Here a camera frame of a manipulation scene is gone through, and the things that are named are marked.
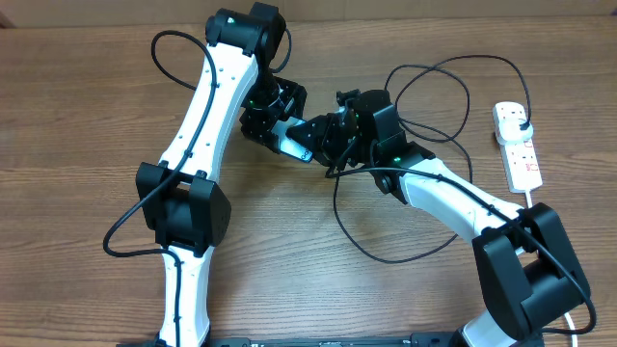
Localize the blue Galaxy smartphone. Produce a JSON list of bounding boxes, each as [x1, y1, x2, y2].
[[271, 117, 313, 163]]

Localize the black USB charging cable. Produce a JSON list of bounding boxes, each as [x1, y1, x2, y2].
[[325, 54, 533, 265]]

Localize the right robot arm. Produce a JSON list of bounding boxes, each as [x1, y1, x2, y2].
[[285, 90, 597, 346]]

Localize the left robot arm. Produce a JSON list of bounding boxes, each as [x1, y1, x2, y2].
[[136, 2, 312, 346]]

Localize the white USB charger plug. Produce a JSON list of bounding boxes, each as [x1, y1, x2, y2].
[[495, 119, 534, 146]]

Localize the white power strip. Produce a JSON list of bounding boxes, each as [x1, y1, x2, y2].
[[493, 101, 543, 193]]

